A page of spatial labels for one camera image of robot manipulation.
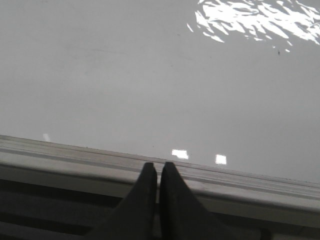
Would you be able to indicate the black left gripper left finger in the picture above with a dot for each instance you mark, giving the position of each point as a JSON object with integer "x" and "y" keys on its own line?
{"x": 133, "y": 218}

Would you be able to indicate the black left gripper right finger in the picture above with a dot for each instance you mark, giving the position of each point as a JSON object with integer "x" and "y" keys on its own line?
{"x": 182, "y": 216}

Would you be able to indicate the white whiteboard with aluminium frame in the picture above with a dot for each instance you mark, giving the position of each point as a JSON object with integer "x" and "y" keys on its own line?
{"x": 228, "y": 90}

